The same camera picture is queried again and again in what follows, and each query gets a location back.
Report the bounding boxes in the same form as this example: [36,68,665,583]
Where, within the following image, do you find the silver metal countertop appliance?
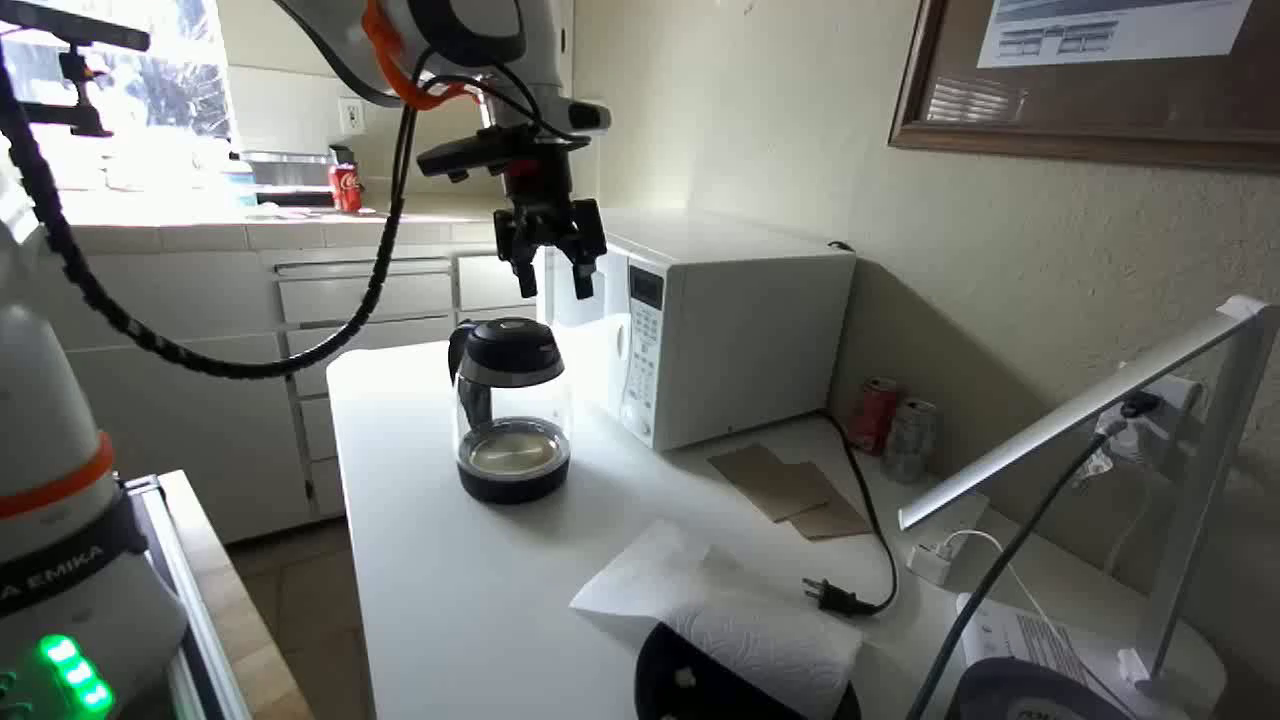
[243,147,337,213]

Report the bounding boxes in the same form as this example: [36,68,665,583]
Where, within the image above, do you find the wooden robot mounting table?
[126,469,315,720]

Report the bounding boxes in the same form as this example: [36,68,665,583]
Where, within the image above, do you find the black corrugated cable conduit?
[0,54,434,382]

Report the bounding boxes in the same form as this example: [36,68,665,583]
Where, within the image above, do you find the black power cord with plug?
[800,410,903,621]

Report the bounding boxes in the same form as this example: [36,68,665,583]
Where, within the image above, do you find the white desk lamp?
[891,293,1280,720]

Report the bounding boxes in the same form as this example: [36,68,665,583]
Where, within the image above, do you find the white printed paper sheet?
[972,0,1255,70]

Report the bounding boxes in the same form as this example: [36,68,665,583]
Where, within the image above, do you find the glass kettle with black lid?
[445,314,576,506]

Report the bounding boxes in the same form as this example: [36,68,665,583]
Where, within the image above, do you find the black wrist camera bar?
[418,125,571,186]

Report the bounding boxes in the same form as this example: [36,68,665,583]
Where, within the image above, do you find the wooden framed notice board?
[887,0,1280,174]

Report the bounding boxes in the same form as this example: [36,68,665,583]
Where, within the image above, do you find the red soda can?
[847,376,907,458]

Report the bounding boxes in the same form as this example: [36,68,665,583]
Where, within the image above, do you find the black round disc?
[632,621,865,720]

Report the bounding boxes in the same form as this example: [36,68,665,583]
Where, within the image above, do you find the white papers with dark circle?
[933,593,1185,720]

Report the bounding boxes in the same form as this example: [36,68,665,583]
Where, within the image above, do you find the thin black lamp cable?
[903,389,1164,720]

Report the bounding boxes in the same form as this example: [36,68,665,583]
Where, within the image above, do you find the silver soda can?
[885,396,943,487]

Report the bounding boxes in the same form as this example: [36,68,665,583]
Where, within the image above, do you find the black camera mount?
[0,0,154,138]

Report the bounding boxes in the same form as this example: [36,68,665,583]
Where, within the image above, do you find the white kitchen cabinet with drawers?
[36,217,543,545]

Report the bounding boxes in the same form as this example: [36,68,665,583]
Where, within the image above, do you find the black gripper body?
[491,197,608,267]

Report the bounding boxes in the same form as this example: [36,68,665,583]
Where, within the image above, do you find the white microwave oven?
[538,202,861,457]

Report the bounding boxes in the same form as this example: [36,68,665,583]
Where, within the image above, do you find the white paper towel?
[568,517,872,720]

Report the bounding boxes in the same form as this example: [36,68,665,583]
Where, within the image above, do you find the red bottle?
[323,138,367,221]

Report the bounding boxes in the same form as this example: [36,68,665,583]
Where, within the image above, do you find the white cable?
[911,523,1072,642]

